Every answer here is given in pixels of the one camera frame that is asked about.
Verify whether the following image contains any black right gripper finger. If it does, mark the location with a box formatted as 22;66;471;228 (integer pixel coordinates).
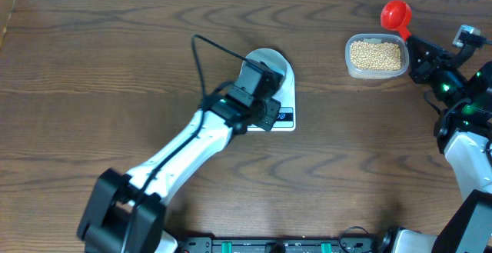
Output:
407;45;424;82
406;35;450;59

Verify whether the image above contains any red plastic measuring scoop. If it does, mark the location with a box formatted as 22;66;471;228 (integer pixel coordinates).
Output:
380;0;412;41

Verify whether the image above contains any grey round bowl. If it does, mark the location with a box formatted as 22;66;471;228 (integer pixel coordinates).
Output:
246;48;294;90

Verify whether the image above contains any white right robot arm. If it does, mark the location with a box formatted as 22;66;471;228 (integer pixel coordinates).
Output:
394;34;491;252

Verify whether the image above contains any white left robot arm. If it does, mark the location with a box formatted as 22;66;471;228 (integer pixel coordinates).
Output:
77;58;293;252

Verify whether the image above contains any white digital kitchen scale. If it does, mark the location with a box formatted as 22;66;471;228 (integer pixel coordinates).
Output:
241;57;296;131

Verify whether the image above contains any clear container of soybeans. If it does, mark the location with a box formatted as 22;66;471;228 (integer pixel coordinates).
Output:
345;34;410;80

